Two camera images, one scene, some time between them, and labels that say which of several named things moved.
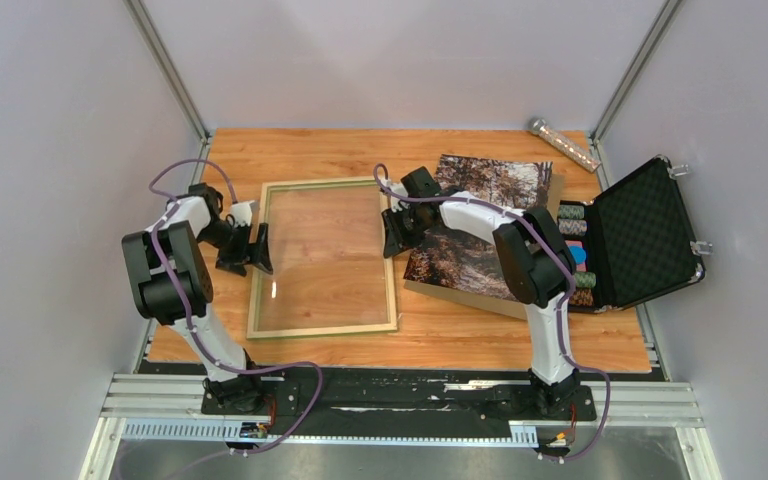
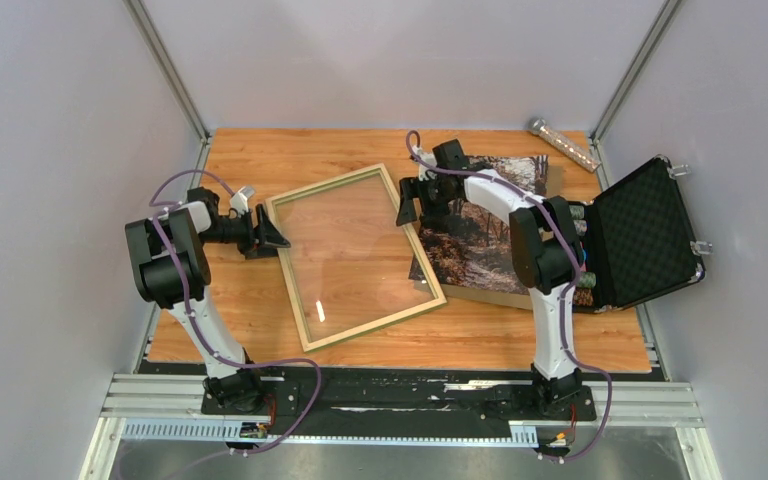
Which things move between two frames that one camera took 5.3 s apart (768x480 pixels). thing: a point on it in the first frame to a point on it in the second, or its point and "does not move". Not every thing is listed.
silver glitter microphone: (538, 126) does not move
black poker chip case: (636, 237) does not move
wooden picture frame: (329, 273) to (441, 300)
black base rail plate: (386, 401) does not move
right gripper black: (396, 240) to (412, 188)
